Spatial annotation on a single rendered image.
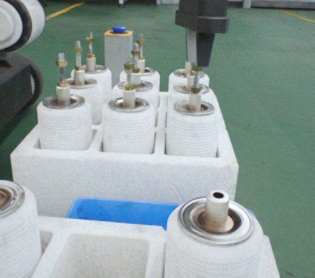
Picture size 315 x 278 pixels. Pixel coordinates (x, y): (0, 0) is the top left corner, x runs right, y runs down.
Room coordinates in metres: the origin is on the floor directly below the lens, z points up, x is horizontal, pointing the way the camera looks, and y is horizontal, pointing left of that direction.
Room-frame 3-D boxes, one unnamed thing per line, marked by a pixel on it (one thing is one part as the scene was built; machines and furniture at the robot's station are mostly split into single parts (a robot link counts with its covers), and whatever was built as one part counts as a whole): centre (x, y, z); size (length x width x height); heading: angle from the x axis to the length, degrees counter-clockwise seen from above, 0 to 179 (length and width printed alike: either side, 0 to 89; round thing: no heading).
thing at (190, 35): (0.65, -0.05, 0.36); 0.03 x 0.02 x 0.06; 111
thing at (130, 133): (0.63, 0.06, 0.16); 0.10 x 0.10 x 0.18
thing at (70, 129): (0.63, 0.17, 0.16); 0.10 x 0.10 x 0.18
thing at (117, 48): (1.04, 0.12, 0.16); 0.07 x 0.07 x 0.31; 89
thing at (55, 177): (0.75, 0.05, 0.09); 0.39 x 0.39 x 0.18; 89
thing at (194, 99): (0.63, -0.06, 0.26); 0.02 x 0.02 x 0.03
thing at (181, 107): (0.63, -0.06, 0.25); 0.08 x 0.08 x 0.01
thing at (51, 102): (0.63, 0.17, 0.25); 0.08 x 0.08 x 0.01
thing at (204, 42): (0.61, -0.07, 0.36); 0.03 x 0.02 x 0.06; 111
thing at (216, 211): (0.30, -0.06, 0.26); 0.02 x 0.02 x 0.03
